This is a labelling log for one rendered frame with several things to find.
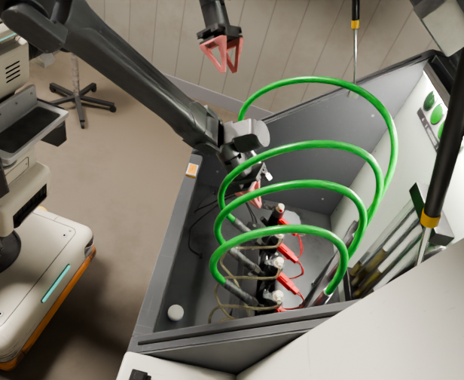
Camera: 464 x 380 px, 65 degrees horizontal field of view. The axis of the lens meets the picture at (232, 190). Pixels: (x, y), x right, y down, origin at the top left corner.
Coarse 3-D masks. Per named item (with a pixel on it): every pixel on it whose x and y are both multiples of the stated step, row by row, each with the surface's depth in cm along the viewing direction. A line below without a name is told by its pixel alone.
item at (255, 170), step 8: (240, 152) 80; (232, 160) 79; (240, 160) 80; (224, 168) 82; (232, 168) 80; (248, 168) 82; (256, 168) 83; (264, 168) 83; (240, 176) 81; (248, 176) 81; (256, 176) 79; (232, 184) 83
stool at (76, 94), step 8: (72, 56) 244; (72, 64) 248; (72, 72) 253; (72, 80) 257; (56, 88) 272; (64, 88) 271; (88, 88) 279; (72, 96) 265; (80, 96) 267; (56, 104) 259; (80, 104) 262; (104, 104) 273; (112, 104) 274; (80, 112) 257; (80, 120) 253
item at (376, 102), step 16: (288, 80) 76; (304, 80) 75; (320, 80) 73; (336, 80) 72; (256, 96) 82; (368, 96) 70; (240, 112) 87; (384, 112) 71; (384, 192) 80; (368, 208) 84
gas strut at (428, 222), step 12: (456, 72) 29; (456, 84) 29; (456, 96) 30; (456, 108) 30; (444, 120) 32; (456, 120) 31; (444, 132) 33; (456, 132) 32; (444, 144) 33; (456, 144) 33; (444, 156) 34; (456, 156) 34; (444, 168) 35; (432, 180) 37; (444, 180) 36; (432, 192) 38; (444, 192) 37; (432, 204) 39; (432, 216) 40; (420, 252) 45
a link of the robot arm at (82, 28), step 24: (72, 0) 46; (24, 24) 43; (48, 24) 44; (72, 24) 46; (96, 24) 50; (48, 48) 46; (72, 48) 50; (96, 48) 50; (120, 48) 53; (120, 72) 55; (144, 72) 57; (144, 96) 60; (168, 96) 62; (168, 120) 67; (192, 120) 67; (216, 120) 75; (192, 144) 74; (216, 144) 74
